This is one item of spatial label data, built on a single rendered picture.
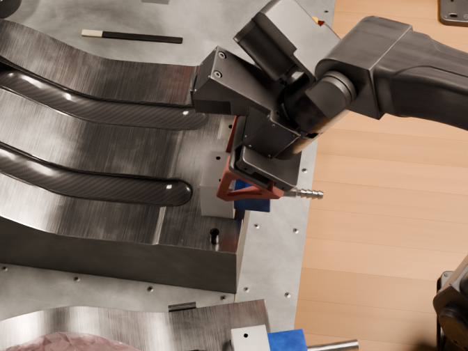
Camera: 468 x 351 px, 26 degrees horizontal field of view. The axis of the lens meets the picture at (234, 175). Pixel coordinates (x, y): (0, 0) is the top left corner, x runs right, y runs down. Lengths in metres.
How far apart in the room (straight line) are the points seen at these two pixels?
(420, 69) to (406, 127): 0.48
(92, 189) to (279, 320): 0.26
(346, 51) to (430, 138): 0.45
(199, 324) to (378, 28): 0.38
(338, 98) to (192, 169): 0.31
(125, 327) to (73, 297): 0.13
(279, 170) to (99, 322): 0.24
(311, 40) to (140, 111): 0.34
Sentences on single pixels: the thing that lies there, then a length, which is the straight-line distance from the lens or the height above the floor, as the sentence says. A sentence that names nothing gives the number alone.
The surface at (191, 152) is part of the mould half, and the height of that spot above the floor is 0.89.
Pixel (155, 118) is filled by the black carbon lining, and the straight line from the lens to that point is 1.21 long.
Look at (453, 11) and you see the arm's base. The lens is 1.46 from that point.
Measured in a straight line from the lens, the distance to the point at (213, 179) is 1.08.
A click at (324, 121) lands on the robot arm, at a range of 0.96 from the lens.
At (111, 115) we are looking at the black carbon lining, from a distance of 1.23.
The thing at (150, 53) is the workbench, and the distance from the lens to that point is 1.39.
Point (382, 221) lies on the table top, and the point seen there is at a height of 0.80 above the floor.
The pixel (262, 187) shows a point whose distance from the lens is 1.02.
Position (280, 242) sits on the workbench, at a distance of 1.21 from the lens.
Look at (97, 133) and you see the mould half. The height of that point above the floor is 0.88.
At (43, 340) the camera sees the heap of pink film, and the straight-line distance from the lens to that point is 1.03.
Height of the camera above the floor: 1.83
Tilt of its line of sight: 55 degrees down
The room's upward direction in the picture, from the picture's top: straight up
